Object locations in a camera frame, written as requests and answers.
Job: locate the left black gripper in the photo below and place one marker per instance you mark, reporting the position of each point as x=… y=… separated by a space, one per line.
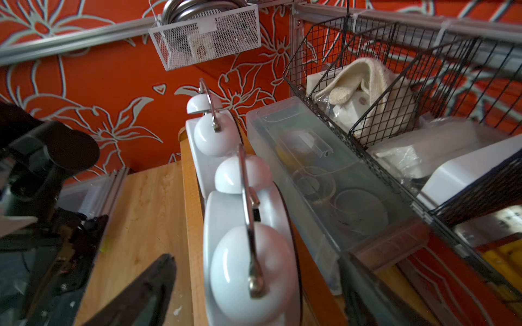
x=43 y=262

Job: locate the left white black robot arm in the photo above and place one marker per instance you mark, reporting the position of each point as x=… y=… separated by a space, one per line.
x=45 y=155

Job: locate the black wire wall basket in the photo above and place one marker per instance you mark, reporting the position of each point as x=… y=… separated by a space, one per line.
x=469 y=70

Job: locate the white cloth in basket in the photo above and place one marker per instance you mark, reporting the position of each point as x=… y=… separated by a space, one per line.
x=369 y=99

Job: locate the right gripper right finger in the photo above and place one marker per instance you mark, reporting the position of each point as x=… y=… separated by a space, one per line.
x=368 y=300

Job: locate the clear plastic storage bin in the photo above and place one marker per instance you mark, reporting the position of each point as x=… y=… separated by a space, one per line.
x=334 y=200

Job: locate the white twin-bell clock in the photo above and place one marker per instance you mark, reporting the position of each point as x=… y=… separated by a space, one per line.
x=250 y=264
x=212 y=137

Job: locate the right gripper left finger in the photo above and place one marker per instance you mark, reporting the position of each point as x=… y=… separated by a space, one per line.
x=146 y=300

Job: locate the white mesh wall basket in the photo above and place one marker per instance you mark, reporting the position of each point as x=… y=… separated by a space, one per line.
x=191 y=32

